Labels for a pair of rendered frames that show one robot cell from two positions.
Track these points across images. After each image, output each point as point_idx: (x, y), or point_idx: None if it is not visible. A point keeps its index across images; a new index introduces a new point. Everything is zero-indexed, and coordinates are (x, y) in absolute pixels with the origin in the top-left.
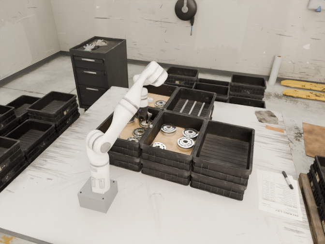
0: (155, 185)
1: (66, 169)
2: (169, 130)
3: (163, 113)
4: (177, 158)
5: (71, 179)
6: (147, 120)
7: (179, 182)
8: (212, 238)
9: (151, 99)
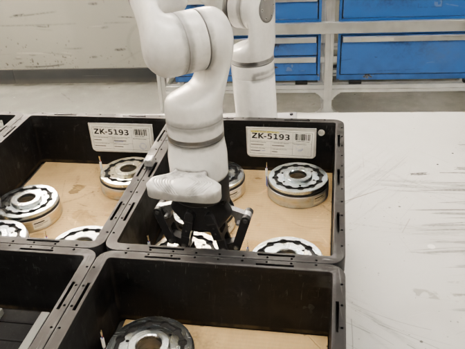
0: None
1: (401, 197)
2: (80, 233)
3: (99, 233)
4: (68, 133)
5: (363, 181)
6: (179, 228)
7: None
8: None
9: (153, 177)
